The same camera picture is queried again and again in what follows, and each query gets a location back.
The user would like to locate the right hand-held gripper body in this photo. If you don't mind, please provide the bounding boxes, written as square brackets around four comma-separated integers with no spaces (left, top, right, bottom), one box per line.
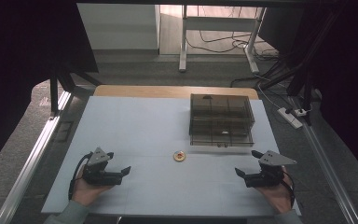
[244,150,298,189]

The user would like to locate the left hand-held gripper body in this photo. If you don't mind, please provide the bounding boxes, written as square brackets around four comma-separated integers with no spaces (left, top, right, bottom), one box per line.
[81,147,124,187]

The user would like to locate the clear smoky drawer box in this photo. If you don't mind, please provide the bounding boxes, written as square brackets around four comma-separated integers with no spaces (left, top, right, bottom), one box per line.
[188,93,256,148]

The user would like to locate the small round gold badge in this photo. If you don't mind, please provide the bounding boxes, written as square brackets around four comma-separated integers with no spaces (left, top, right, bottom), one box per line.
[172,150,187,163]

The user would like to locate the person's right hand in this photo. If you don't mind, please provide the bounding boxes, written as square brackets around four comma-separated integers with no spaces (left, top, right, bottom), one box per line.
[255,165,295,215]

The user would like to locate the person's left hand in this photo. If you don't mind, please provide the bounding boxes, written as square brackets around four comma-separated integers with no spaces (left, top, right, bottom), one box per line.
[71,167,115,207]

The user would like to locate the light blue table mat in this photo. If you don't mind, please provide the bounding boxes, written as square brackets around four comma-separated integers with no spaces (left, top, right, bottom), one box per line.
[41,95,303,217]

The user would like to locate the white power strip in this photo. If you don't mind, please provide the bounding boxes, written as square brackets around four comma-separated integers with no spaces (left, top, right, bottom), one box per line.
[277,106,304,130]

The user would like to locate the dark floor socket plate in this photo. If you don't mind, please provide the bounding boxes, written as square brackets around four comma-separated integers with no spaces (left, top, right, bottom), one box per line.
[55,120,75,143]

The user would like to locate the white plug adapter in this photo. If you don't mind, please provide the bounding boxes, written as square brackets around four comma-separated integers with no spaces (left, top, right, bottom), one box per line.
[293,107,309,118]

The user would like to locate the black tripod stand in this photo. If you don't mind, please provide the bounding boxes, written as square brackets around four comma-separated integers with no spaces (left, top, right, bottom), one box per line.
[229,6,327,127]
[48,65,104,119]

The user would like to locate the wooden table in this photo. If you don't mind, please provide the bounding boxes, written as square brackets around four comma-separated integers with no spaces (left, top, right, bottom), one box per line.
[92,84,260,101]

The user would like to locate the dark curtain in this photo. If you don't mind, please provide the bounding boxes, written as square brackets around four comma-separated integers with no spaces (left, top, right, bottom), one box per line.
[0,0,100,176]
[259,0,358,186]

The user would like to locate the white cabinet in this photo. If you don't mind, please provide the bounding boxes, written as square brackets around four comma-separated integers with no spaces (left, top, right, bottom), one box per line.
[76,3,161,51]

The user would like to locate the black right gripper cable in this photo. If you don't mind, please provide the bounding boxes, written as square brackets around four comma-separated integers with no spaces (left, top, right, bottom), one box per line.
[280,170,296,209]

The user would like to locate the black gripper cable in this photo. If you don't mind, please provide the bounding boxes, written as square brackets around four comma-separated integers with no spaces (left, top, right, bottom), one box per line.
[67,151,94,201]
[280,170,296,209]

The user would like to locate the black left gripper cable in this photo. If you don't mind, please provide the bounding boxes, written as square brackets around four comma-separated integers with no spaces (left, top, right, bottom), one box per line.
[67,151,94,201]

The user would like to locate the aluminium rail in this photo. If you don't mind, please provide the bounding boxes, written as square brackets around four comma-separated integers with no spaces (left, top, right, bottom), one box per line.
[0,90,73,224]
[290,95,358,224]

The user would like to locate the black floor cables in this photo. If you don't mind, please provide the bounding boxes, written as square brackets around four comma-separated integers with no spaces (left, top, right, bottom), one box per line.
[185,6,282,62]

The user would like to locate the white desk frame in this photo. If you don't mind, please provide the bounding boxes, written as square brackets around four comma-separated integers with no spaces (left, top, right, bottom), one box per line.
[178,5,268,76]

